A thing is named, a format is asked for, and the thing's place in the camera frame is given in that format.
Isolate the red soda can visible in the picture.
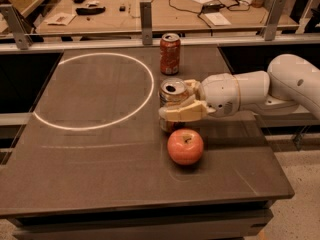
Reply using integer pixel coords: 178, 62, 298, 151
160, 33, 181, 75

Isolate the right metal bracket post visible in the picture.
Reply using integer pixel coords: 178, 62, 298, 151
262, 0, 286, 41

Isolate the black power adapter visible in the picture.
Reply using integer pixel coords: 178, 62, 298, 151
202, 2, 223, 13

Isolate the red apple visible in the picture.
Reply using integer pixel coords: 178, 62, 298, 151
167, 129, 204, 166

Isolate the black device on table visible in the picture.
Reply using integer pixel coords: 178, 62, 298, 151
76, 6, 106, 16

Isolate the metal rail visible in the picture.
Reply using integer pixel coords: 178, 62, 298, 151
0, 33, 320, 53

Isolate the middle metal bracket post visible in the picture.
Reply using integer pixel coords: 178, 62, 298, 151
140, 1, 153, 45

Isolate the left metal bracket post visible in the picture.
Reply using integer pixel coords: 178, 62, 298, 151
0, 4, 33, 50

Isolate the wooden background table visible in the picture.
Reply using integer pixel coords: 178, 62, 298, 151
37, 0, 269, 36

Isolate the metal bracket post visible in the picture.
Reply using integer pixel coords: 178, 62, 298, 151
140, 1, 153, 45
0, 4, 33, 50
262, 0, 286, 41

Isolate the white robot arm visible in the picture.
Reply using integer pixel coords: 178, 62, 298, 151
159, 54, 320, 122

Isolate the white paper card left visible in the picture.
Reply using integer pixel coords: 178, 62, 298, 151
45, 12, 75, 26

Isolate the orange gold soda can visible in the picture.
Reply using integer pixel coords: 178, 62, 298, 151
158, 78, 189, 133

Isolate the black cable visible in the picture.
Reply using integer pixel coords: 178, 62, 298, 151
168, 0, 251, 29

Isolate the white paper card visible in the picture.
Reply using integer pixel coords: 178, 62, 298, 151
205, 12, 230, 26
45, 12, 75, 26

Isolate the white paper card right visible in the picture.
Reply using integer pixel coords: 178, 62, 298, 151
205, 12, 230, 26

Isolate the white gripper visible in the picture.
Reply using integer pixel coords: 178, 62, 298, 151
159, 73, 240, 122

